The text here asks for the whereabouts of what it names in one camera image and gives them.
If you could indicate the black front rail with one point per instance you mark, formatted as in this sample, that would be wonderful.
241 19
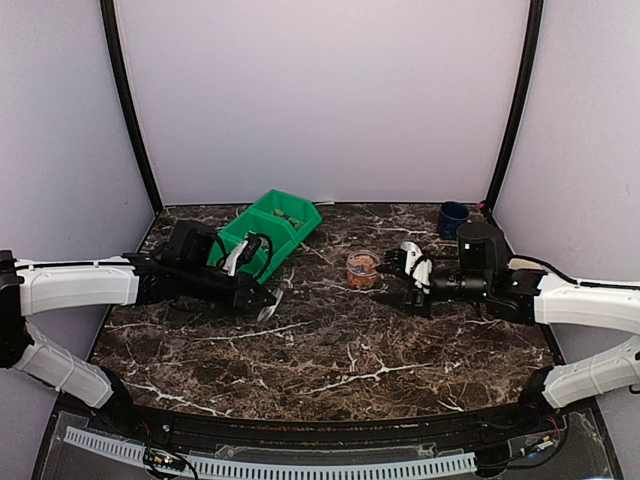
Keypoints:
479 428

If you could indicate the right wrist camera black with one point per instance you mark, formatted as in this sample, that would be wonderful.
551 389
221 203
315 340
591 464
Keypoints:
418 268

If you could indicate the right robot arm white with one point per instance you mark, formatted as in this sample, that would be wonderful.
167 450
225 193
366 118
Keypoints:
585 305

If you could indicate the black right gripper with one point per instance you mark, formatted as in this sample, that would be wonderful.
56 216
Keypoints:
406 304

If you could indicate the yellow-green gummy candies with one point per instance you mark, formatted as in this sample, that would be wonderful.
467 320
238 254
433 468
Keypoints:
296 223

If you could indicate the white slotted cable duct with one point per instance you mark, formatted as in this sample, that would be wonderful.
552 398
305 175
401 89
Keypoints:
235 462

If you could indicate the white round lid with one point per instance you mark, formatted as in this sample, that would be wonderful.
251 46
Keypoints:
269 310

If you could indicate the dark blue mug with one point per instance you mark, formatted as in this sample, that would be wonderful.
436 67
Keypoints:
451 215

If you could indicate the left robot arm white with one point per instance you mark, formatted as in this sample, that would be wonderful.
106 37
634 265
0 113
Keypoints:
30 288

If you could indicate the beige ceramic mug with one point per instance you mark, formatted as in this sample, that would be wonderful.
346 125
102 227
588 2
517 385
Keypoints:
523 262

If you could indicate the silver metal scoop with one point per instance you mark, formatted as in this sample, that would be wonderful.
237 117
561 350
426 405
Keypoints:
411 249

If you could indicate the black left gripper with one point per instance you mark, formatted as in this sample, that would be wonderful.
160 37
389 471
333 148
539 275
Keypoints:
241 294

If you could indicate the green three-compartment candy bin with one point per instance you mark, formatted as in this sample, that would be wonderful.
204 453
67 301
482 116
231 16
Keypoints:
258 218

